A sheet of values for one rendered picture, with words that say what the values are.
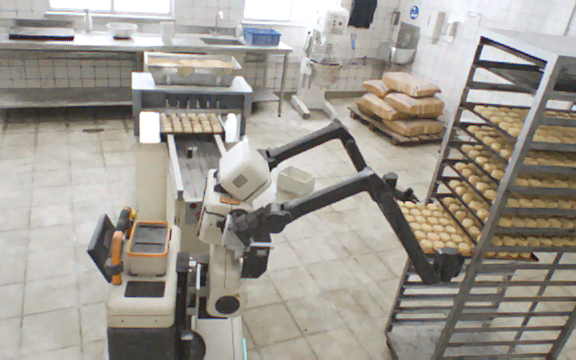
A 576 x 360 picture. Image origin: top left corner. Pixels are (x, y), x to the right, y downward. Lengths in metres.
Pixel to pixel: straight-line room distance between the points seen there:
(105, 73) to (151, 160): 3.20
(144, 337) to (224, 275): 0.38
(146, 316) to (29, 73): 4.61
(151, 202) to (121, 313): 1.44
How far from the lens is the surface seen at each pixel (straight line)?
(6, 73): 6.09
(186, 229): 2.42
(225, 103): 2.97
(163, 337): 1.87
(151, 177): 3.04
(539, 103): 1.73
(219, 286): 1.90
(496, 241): 2.06
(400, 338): 2.78
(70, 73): 6.05
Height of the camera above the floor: 2.03
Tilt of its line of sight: 28 degrees down
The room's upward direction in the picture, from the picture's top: 7 degrees clockwise
